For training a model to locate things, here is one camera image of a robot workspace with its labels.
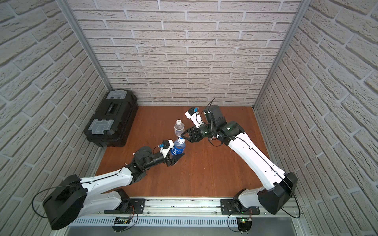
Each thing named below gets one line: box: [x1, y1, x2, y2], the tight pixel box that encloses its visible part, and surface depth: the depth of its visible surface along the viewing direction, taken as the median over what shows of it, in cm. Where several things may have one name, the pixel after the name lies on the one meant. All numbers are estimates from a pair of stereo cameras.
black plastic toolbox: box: [84, 89, 139, 148], surface depth 94 cm
